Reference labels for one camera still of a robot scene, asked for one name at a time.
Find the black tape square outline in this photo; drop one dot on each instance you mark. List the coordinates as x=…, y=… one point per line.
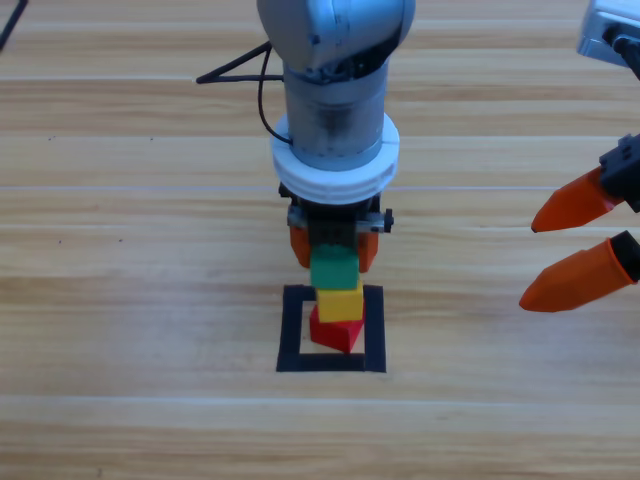
x=375, y=330

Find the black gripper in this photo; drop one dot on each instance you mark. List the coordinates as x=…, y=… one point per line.
x=332, y=222
x=625, y=170

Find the red wooden block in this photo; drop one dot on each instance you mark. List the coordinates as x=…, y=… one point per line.
x=332, y=335

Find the yellow wooden block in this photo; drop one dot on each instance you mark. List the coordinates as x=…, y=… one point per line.
x=340, y=305

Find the green wooden block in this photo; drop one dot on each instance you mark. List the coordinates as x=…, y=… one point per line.
x=334, y=270

